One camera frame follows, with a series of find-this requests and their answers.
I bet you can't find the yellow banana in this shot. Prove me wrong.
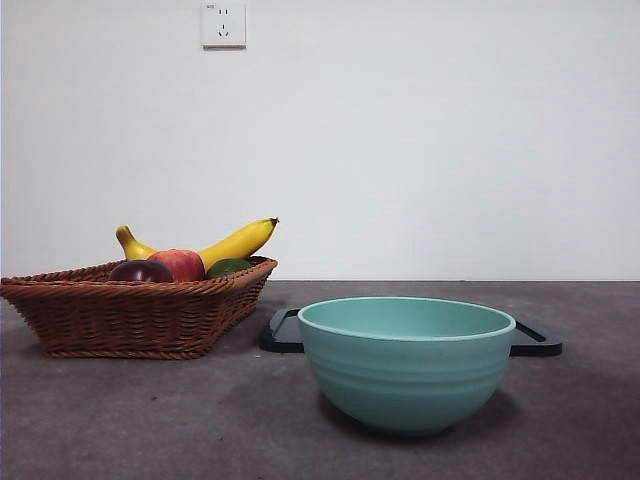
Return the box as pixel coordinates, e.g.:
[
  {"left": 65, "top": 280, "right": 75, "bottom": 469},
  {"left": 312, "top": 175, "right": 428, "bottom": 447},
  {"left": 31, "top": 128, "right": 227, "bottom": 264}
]
[{"left": 115, "top": 216, "right": 280, "bottom": 274}]

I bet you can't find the green round fruit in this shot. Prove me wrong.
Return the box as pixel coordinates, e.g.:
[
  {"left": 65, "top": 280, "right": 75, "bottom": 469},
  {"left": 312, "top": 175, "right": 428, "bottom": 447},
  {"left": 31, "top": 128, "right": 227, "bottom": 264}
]
[{"left": 205, "top": 256, "right": 253, "bottom": 280}]

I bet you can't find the dark purple plum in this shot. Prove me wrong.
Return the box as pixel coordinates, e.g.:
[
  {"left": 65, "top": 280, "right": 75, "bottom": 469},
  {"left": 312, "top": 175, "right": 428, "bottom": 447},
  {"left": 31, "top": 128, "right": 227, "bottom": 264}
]
[{"left": 108, "top": 259, "right": 175, "bottom": 283}]

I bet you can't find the black rectangular tray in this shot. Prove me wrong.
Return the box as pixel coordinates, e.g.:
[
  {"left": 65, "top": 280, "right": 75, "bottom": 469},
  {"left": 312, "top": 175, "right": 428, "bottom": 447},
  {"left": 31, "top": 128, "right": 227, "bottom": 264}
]
[{"left": 258, "top": 307, "right": 564, "bottom": 357}]

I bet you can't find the white wall socket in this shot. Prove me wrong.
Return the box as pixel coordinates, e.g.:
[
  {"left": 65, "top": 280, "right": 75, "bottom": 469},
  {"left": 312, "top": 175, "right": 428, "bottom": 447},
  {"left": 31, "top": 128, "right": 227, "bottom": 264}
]
[{"left": 202, "top": 2, "right": 248, "bottom": 50}]

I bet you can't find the teal ribbed bowl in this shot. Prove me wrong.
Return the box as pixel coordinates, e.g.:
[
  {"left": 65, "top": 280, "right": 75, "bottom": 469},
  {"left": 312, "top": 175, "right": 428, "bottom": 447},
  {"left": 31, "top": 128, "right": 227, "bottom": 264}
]
[{"left": 297, "top": 296, "right": 517, "bottom": 436}]

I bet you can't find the red yellow apple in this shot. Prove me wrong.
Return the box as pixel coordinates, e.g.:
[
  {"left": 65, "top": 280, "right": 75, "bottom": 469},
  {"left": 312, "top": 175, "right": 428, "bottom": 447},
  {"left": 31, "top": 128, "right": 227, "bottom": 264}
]
[{"left": 147, "top": 248, "right": 206, "bottom": 282}]

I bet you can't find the brown wicker basket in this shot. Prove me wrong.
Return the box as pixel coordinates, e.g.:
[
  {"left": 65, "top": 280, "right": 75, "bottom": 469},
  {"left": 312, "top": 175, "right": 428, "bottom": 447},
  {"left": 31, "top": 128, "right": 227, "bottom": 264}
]
[{"left": 0, "top": 255, "right": 279, "bottom": 360}]

